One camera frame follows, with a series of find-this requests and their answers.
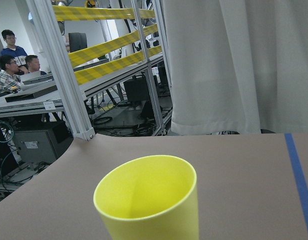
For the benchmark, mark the yellow plastic cup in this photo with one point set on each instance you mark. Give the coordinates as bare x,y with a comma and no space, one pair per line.
150,198

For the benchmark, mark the white curtain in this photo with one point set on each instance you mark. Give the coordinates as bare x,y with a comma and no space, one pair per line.
238,65

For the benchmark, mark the grey computer case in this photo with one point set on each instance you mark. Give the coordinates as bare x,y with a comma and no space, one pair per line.
43,143

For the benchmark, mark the seated person dark shirt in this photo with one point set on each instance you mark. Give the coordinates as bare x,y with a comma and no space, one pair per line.
33,64

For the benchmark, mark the yellow black striped barrier tape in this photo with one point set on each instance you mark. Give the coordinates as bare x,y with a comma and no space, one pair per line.
66,13

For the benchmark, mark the seated person plaid shirt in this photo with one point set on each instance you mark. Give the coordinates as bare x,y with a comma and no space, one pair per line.
9,79

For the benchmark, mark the standing person blue jacket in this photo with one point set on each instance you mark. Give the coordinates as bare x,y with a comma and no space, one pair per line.
11,49

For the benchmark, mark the blue tape line lengthwise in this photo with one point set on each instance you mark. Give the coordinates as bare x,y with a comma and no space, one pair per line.
299,176

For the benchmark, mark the aluminium frame post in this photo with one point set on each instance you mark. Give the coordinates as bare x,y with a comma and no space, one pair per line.
51,40

